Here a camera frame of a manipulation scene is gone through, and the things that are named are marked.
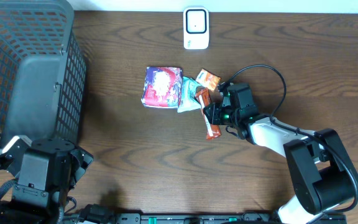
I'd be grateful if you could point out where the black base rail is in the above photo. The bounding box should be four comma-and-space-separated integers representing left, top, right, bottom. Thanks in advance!
63, 212, 347, 224

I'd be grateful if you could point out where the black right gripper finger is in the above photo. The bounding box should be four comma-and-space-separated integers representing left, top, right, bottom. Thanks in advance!
203, 107, 218, 125
203, 103, 219, 112

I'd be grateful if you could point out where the red white striped packet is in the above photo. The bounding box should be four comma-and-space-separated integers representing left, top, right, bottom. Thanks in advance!
195, 88, 221, 140

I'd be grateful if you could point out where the teal white snack packet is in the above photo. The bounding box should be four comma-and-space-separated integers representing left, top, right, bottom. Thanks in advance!
177, 77, 201, 113

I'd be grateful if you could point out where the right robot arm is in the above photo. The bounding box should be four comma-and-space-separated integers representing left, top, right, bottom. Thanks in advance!
200, 84, 358, 223

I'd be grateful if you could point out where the red purple snack bag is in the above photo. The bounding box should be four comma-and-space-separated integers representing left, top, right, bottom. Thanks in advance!
141, 67, 183, 109

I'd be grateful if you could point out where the small orange snack packet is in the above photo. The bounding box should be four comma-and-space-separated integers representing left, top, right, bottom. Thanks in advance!
196, 69, 221, 91

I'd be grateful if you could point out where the grey plastic mesh basket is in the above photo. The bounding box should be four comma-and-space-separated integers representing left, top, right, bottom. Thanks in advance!
0, 0, 87, 153

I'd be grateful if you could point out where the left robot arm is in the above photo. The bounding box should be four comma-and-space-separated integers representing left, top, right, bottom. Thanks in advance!
0, 139, 94, 223

